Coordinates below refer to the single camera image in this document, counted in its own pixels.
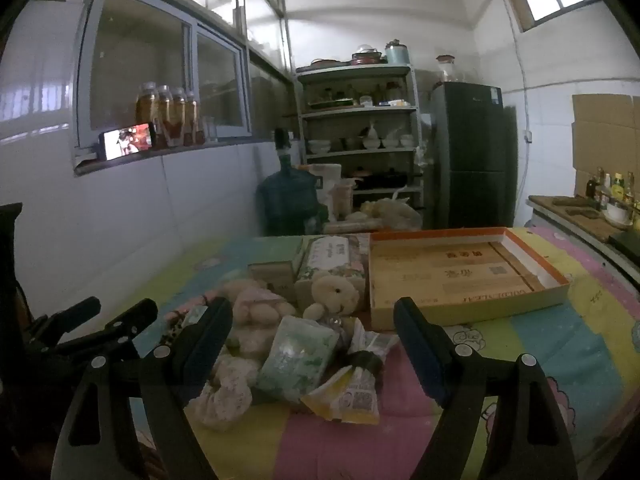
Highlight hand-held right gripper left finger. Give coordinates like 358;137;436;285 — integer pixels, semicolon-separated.
50;297;236;480

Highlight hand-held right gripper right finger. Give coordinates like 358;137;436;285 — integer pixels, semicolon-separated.
393;297;578;480

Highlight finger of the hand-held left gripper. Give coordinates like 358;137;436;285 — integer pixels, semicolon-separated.
54;299;159;362
30;297;101;343

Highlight leopard print cloth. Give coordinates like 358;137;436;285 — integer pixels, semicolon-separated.
164;317;193;358

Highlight white fluffy scrunchie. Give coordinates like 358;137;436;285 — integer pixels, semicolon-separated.
184;354;255;433

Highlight pink plush toy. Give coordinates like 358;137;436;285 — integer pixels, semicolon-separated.
220;280;297;361

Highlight orange-rimmed cardboard box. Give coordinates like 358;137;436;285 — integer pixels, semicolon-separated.
369;226;571;332

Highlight light green soft packet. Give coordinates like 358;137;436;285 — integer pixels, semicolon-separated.
257;315;342;404

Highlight black soft pouch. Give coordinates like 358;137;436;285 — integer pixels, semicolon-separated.
344;350;387;387

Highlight yellow snack packet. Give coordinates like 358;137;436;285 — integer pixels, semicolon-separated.
301;365;382;426

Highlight beige plush bear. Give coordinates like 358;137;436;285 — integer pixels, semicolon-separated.
303;275;362;322

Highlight floral tissue pack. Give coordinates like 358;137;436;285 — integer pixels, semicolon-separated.
294;235;371;311

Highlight white plastic bag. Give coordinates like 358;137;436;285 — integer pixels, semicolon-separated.
359;197;424;234

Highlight blue water jug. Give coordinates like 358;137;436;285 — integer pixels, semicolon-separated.
256;129;329;237

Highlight black pan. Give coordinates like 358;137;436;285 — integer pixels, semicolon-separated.
352;170;409;192

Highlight smartphone with lit screen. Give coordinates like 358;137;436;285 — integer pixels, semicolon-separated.
98;122;157;163

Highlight kitchen counter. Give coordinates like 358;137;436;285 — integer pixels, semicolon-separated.
527;194;640;283

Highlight dark refrigerator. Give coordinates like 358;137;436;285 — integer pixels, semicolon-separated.
429;81;519;232

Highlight wooden cutting board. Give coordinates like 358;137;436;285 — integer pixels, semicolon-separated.
551;197;602;219

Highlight white porcelain dishes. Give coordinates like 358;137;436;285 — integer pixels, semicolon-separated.
361;122;417;151

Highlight dark green slab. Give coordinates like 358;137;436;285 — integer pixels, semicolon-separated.
607;230;640;262

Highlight white bowl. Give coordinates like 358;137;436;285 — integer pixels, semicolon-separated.
602;204;632;227

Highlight grey metal shelf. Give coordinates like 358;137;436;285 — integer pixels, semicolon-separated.
294;62;426;211

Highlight sliding glass window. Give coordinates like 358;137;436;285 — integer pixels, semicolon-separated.
74;0;252;162

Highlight glass jar with lid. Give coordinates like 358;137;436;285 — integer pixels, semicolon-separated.
434;54;459;84

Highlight teal lidded container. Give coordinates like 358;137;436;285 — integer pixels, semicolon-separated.
384;38;412;66

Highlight pot with glass lid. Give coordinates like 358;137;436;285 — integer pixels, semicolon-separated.
351;45;386;66

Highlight cardboard wall sheet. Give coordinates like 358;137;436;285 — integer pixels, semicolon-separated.
571;92;640;200

